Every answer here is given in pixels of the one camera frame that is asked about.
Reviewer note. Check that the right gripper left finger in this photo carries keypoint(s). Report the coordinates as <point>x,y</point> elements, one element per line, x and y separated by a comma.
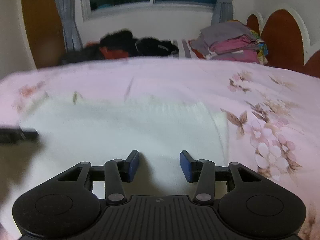
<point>117,172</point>

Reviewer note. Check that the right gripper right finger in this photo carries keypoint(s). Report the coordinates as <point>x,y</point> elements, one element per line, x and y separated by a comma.
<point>201,172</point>

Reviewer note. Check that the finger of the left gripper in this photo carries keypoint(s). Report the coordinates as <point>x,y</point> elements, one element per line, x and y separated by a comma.
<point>15,135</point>

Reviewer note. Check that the white knit sweater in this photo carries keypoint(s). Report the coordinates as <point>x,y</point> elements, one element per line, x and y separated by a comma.
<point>99,132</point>

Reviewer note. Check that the black clothes pile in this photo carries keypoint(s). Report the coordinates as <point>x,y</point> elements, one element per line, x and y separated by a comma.
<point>124,40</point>

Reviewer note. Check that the folded grey pink clothes stack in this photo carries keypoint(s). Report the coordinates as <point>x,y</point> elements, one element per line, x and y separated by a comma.
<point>230,41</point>

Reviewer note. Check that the pink floral bedspread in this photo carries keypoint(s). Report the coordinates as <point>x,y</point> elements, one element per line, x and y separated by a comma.
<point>282,100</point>

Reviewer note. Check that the red orange garment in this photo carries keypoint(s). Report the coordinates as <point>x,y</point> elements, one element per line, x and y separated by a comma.
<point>112,54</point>

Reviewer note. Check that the brown wooden door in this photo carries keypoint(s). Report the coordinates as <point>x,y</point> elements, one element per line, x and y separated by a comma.
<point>44,32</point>

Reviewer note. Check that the left grey curtain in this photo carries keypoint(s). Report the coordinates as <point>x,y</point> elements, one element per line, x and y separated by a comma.
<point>66,11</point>

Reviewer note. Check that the grey curtain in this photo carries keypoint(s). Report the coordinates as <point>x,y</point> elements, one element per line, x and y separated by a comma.
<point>223,11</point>
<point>66,11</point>

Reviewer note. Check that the right grey curtain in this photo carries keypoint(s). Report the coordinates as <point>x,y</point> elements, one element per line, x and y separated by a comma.
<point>223,11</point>

